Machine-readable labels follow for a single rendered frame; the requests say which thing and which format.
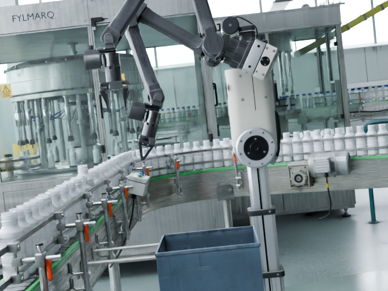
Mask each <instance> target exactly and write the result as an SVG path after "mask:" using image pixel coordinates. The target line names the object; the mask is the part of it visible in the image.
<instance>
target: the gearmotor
mask: <svg viewBox="0 0 388 291"><path fill-rule="evenodd" d="M287 167H288V178H289V188H290V190H291V189H295V191H296V192H297V193H299V192H300V190H301V189H310V188H311V186H313V185H314V182H313V177H323V176H324V177H325V178H326V186H327V190H328V194H329V199H330V211H329V213H328V214H327V215H326V216H325V217H323V218H320V219H318V221H319V220H322V219H325V218H327V217H328V216H329V215H330V213H331V197H330V191H329V183H328V179H327V177H328V176H338V175H347V174H350V173H351V159H350V153H349V152H348V151H340V152H323V153H319V154H311V155H309V156H308V160H307V161H297V162H290V163H288V165H287Z"/></svg>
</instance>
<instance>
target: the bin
mask: <svg viewBox="0 0 388 291"><path fill-rule="evenodd" d="M153 246H158V247H157V249H156V252H155V255H152V256H141V257H135V258H123V259H112V260H101V261H94V262H88V265H92V264H103V263H115V262H126V261H133V260H144V259H155V258H156V263H157V269H158V279H159V289H160V291H264V285H263V273H262V263H261V256H260V241H259V238H258V234H257V231H256V228H255V225H252V226H241V227H230V228H223V229H212V230H201V231H195V232H183V233H172V234H163V235H162V238H161V240H160V242H159V243H155V244H143V245H132V246H125V247H114V248H103V249H94V247H92V258H93V260H94V259H95V252H102V251H113V250H119V249H131V248H142V247H153Z"/></svg>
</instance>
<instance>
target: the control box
mask: <svg viewBox="0 0 388 291"><path fill-rule="evenodd" d="M149 180H150V177H149V176H145V175H143V176H142V177H140V176H136V173H134V172H133V173H131V174H130V175H128V180H127V182H126V186H130V185H133V188H131V189H128V193H131V201H130V206H129V207H128V209H127V216H128V214H129V212H130V210H131V209H132V215H131V218H130V224H129V229H130V226H131V223H132V218H133V211H134V204H135V199H136V195H139V196H144V195H145V193H146V192H147V188H148V184H149ZM122 225H123V223H118V224H117V229H118V232H121V227H122ZM125 241H126V237H125V239H124V242H123V245H122V247H123V246H124V244H125ZM121 252H122V249H121V250H120V252H119V253H118V255H117V257H116V258H115V259H117V258H118V257H119V255H120V253H121Z"/></svg>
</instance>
